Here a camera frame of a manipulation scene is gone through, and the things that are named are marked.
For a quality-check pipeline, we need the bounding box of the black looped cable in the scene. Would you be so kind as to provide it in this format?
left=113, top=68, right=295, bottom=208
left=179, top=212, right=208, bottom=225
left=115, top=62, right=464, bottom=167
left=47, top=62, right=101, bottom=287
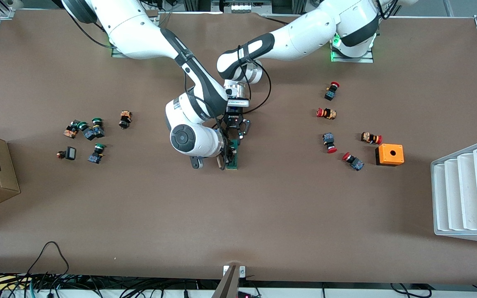
left=26, top=241, right=70, bottom=276

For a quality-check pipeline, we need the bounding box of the green push button blue body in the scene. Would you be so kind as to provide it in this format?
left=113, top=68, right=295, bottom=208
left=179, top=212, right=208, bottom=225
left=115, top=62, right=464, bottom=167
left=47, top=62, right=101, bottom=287
left=88, top=143, right=106, bottom=164
left=77, top=121, right=98, bottom=141
left=91, top=118, right=106, bottom=138

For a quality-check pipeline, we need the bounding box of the white slotted rack tray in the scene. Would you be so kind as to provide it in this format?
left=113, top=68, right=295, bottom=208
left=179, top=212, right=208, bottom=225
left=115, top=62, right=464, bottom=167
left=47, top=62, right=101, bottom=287
left=431, top=138, right=477, bottom=245

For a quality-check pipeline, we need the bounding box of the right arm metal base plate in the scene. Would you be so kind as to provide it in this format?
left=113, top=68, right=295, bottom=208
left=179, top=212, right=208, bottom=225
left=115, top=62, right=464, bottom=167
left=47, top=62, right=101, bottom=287
left=111, top=16, right=159, bottom=58

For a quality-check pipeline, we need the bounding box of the camera mount bracket bar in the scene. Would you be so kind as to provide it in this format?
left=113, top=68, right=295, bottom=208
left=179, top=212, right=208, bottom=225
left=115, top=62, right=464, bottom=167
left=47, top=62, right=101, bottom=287
left=212, top=265, right=247, bottom=298

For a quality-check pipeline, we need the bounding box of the orange button enclosure box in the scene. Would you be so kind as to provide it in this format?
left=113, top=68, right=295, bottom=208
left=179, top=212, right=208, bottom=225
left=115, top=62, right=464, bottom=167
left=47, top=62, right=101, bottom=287
left=375, top=144, right=405, bottom=167

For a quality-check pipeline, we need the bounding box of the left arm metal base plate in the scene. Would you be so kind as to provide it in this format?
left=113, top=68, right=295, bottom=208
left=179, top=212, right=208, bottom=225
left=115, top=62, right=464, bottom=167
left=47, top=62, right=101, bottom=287
left=330, top=36, right=375, bottom=63

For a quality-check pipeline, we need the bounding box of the white lit device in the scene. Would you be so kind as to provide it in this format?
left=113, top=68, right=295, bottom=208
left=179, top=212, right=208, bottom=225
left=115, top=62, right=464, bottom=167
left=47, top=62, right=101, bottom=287
left=221, top=0, right=272, bottom=14

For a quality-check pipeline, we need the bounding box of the black square button red lamp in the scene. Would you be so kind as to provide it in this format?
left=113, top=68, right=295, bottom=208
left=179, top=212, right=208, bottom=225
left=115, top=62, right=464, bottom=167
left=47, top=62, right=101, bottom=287
left=56, top=147, right=77, bottom=161

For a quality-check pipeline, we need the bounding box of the red stop button blue body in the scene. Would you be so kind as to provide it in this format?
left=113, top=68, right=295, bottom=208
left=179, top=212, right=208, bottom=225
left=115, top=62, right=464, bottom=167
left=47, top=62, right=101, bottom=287
left=342, top=152, right=365, bottom=171
left=324, top=82, right=340, bottom=101
left=322, top=132, right=337, bottom=154

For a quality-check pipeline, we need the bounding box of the yellow tag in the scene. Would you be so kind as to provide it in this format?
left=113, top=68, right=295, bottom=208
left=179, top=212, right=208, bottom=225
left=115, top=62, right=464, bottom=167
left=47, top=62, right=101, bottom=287
left=0, top=276, right=32, bottom=290

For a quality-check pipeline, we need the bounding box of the black table cable pair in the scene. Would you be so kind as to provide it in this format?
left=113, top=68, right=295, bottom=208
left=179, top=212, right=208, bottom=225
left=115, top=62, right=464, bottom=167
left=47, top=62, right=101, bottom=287
left=262, top=14, right=291, bottom=26

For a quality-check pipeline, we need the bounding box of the black cable bundle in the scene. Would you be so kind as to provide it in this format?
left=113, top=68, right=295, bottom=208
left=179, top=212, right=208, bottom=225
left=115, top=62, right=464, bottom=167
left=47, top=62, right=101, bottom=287
left=0, top=271, right=222, bottom=298

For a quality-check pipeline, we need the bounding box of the thin black curled cable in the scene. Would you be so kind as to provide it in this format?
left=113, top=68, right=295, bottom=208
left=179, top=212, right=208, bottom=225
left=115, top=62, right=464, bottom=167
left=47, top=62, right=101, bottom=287
left=390, top=283, right=434, bottom=298

